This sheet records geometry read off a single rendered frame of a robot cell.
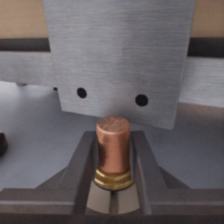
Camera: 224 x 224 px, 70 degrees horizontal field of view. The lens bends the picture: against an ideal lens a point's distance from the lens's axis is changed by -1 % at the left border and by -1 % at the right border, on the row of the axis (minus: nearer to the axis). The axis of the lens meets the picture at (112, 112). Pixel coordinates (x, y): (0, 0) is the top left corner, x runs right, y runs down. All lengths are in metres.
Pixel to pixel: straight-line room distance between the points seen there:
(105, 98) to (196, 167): 0.20
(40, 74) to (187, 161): 0.27
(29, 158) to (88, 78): 0.21
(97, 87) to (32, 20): 0.20
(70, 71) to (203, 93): 0.14
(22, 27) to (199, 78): 0.28
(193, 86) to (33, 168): 0.26
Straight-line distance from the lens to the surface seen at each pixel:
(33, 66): 0.27
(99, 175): 0.16
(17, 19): 0.34
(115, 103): 0.15
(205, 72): 0.19
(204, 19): 0.23
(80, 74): 0.16
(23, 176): 0.30
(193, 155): 0.32
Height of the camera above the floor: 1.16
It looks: 27 degrees up
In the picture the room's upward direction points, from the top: 179 degrees clockwise
